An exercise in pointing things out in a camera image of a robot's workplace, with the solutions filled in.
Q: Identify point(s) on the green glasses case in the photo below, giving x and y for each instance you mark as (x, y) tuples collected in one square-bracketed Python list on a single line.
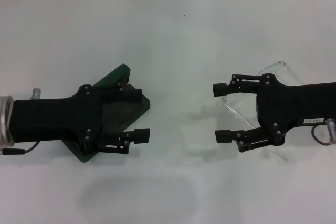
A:
[(123, 113)]

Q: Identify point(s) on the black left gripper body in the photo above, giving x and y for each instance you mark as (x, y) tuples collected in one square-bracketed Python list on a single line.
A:
[(52, 119)]

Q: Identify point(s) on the right wrist silver plug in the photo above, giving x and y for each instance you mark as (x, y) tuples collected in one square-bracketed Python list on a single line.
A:
[(332, 129)]

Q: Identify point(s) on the left wrist silver plug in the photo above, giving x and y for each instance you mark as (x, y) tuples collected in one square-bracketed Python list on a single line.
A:
[(36, 93)]

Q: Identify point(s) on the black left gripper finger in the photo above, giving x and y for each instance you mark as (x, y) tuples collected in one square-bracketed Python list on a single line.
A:
[(123, 95), (141, 136)]

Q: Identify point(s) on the clear plastic glasses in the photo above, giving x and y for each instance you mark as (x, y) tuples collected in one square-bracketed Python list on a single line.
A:
[(283, 63)]

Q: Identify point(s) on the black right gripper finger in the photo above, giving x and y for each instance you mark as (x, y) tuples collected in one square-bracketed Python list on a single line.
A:
[(223, 136), (221, 89)]

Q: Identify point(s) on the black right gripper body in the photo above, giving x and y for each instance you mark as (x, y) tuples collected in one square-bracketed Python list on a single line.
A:
[(294, 103)]

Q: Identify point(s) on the wrist silver plug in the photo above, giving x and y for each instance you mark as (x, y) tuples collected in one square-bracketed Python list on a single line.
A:
[(36, 93), (332, 129)]

